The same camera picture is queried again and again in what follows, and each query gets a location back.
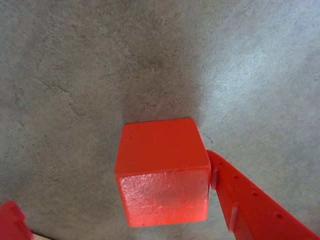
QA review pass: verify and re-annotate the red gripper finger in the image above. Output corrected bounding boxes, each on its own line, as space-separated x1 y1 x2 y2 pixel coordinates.
206 149 320 240
0 199 35 240

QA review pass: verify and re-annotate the red cube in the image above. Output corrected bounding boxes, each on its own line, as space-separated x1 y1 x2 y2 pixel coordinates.
114 118 212 229

